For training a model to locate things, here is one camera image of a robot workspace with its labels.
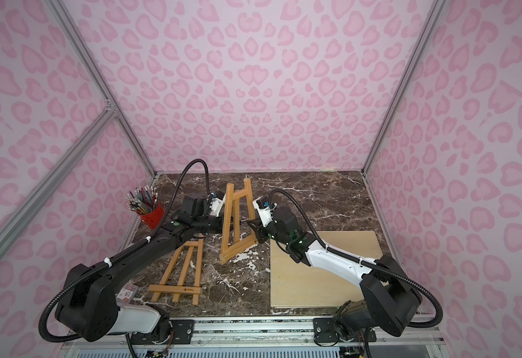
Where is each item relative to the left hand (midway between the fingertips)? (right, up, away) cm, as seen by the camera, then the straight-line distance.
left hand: (241, 222), depth 81 cm
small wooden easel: (-22, -23, -2) cm, 32 cm away
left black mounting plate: (-18, -35, -7) cm, 40 cm away
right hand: (+4, +1, 0) cm, 4 cm away
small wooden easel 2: (0, -7, -7) cm, 10 cm away
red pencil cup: (-38, 0, +13) cm, 41 cm away
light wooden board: (+19, -23, +2) cm, 30 cm away
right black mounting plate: (+28, -35, -7) cm, 45 cm away
